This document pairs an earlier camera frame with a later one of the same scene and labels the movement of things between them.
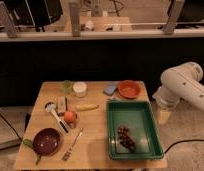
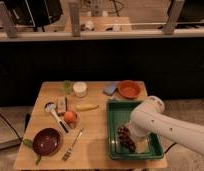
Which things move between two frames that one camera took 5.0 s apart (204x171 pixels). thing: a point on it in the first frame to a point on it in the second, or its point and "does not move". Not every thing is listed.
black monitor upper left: (34, 13) does not move
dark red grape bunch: (124, 137) does not move
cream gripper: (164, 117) to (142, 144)
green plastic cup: (67, 87) does not move
